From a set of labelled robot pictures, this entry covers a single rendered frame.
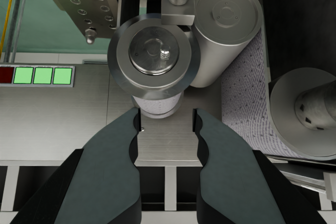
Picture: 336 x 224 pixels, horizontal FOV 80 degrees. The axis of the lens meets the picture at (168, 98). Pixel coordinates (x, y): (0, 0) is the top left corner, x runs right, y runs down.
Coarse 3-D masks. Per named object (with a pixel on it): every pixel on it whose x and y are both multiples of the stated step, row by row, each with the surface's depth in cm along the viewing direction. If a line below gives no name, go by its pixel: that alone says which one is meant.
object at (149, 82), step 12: (132, 24) 32; (144, 24) 32; (156, 24) 32; (120, 36) 31; (132, 36) 31; (180, 36) 32; (120, 48) 31; (180, 48) 31; (120, 60) 30; (180, 60) 31; (132, 72) 30; (168, 72) 30; (180, 72) 30; (144, 84) 30; (156, 84) 30; (168, 84) 30
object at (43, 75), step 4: (36, 68) 64; (40, 68) 64; (44, 68) 64; (48, 68) 64; (36, 72) 63; (40, 72) 63; (44, 72) 63; (48, 72) 64; (36, 76) 63; (40, 76) 63; (44, 76) 63; (48, 76) 63; (36, 80) 63; (40, 80) 63; (44, 80) 63; (48, 80) 63
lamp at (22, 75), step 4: (16, 68) 63; (20, 68) 64; (24, 68) 64; (28, 68) 64; (32, 68) 64; (16, 72) 63; (20, 72) 63; (24, 72) 63; (28, 72) 63; (16, 76) 63; (20, 76) 63; (24, 76) 63; (28, 76) 63; (16, 80) 63; (20, 80) 63; (24, 80) 63; (28, 80) 63
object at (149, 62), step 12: (144, 36) 30; (156, 36) 30; (168, 36) 30; (132, 48) 30; (144, 48) 30; (156, 48) 30; (132, 60) 30; (144, 60) 30; (156, 60) 30; (168, 60) 30; (144, 72) 30; (156, 72) 29
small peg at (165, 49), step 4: (164, 44) 27; (160, 48) 27; (164, 48) 27; (168, 48) 27; (160, 52) 28; (164, 52) 27; (168, 52) 27; (160, 56) 29; (164, 56) 28; (168, 56) 29; (164, 60) 29
